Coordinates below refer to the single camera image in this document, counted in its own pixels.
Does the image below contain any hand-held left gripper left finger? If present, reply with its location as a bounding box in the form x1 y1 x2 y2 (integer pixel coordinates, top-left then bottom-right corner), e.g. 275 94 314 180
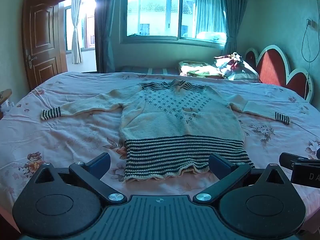
34 152 128 204

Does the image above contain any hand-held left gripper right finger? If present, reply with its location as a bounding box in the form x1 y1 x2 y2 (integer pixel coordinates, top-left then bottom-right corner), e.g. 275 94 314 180
192 153 288 204

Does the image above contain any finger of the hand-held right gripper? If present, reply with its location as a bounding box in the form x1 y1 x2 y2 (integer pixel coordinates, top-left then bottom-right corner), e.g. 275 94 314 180
279 152 312 170
291 162 320 188

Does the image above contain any cream knit sweater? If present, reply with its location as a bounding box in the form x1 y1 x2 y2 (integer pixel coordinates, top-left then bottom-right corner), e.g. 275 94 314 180
40 78 291 183

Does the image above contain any crumpled clothes pile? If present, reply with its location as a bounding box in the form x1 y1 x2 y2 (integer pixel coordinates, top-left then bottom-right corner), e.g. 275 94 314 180
213 52 245 76

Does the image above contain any bed with floral sheet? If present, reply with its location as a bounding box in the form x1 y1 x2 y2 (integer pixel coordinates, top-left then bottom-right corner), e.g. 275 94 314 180
0 71 320 230

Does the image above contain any striped pillow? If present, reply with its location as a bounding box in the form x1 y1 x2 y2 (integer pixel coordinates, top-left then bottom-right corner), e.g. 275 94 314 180
227 62 261 83

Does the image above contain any red heart-shaped headboard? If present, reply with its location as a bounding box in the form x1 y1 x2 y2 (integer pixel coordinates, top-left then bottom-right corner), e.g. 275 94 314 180
244 45 314 103

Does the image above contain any floral folded quilt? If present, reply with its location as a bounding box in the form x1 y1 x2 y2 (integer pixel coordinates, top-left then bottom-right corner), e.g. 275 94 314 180
178 60 226 78

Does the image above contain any wooden chair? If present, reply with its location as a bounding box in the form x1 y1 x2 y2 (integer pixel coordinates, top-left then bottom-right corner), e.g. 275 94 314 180
0 88 13 106

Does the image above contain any white doorway curtain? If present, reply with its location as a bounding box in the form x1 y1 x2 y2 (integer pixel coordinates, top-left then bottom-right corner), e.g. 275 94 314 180
71 0 83 64

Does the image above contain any brown wooden door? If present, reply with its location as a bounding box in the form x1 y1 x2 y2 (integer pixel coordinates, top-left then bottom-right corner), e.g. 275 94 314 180
22 0 68 91

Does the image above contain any dark teal curtain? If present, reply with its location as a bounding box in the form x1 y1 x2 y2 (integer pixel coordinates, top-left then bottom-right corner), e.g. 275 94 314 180
94 0 123 73
219 0 251 56

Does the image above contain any white-framed window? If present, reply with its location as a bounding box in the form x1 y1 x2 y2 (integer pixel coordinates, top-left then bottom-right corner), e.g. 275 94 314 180
119 0 228 48

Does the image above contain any black wall cable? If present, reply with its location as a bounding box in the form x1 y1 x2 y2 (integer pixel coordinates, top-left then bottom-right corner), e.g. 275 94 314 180
301 19 317 81

